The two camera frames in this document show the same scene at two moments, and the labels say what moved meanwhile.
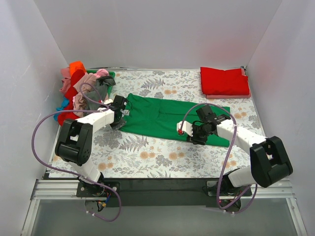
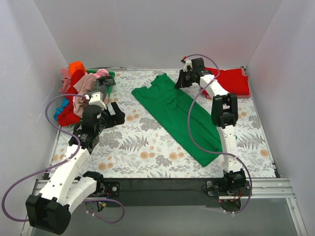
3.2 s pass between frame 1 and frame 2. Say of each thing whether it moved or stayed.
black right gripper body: moved
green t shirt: moved
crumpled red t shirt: stayed
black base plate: stayed
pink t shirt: stayed
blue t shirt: stayed
